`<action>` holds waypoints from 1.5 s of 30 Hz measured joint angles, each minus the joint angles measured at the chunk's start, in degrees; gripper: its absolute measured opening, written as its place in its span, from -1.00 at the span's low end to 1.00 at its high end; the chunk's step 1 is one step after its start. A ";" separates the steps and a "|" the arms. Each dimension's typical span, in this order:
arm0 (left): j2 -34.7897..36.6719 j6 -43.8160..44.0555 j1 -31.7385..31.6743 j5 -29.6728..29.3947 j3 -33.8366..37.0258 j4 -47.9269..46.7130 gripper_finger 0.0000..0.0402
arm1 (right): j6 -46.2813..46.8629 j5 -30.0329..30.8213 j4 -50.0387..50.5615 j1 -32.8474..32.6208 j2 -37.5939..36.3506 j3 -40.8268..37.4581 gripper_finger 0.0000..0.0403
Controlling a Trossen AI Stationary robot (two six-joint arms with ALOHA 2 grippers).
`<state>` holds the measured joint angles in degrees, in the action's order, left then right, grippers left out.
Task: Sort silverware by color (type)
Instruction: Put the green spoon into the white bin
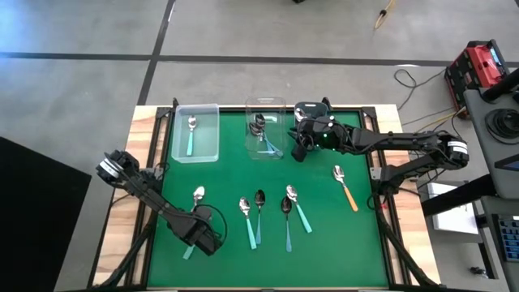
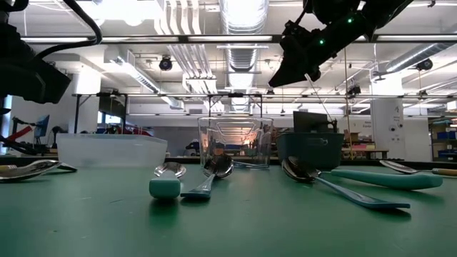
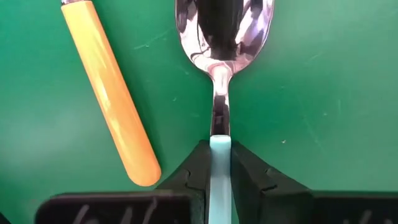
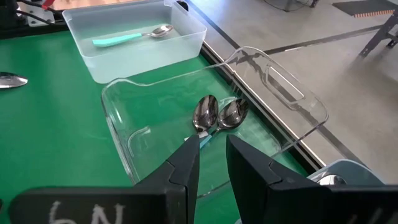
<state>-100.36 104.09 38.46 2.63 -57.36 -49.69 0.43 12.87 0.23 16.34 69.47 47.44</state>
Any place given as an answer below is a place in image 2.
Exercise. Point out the blue lit monitor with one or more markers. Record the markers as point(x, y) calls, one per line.
point(42, 125)

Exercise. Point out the smooth silver duct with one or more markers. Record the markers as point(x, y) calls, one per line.
point(414, 56)

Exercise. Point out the clear plastic bin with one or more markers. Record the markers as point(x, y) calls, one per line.
point(257, 142)

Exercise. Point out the black background table frame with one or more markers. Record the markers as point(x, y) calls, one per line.
point(76, 114)

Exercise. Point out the storage shelf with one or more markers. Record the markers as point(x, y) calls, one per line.
point(444, 135)

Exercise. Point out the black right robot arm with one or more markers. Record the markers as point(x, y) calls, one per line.
point(385, 18)

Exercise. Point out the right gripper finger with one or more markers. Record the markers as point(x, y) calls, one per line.
point(294, 69)

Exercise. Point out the translucent white plastic bin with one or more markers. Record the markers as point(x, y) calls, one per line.
point(110, 150)

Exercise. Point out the white ceiling light fixture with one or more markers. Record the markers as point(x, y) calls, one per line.
point(135, 75)

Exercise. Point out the dark monitor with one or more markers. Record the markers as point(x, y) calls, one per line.
point(310, 121)

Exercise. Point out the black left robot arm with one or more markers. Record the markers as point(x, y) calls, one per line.
point(28, 71)

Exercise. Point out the green table mat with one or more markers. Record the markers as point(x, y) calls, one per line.
point(250, 228)

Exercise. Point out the black ceiling spotlight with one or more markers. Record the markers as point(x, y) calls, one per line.
point(425, 64)
point(165, 63)

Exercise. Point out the white ceiling pipe bundle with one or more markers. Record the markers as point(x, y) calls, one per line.
point(194, 64)

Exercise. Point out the black overhead frame bar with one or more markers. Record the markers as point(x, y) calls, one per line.
point(183, 38)

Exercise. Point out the wide ribbed silver duct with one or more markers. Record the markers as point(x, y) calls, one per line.
point(242, 57)

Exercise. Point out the blue-grey plastic bin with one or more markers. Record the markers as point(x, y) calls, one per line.
point(310, 151)

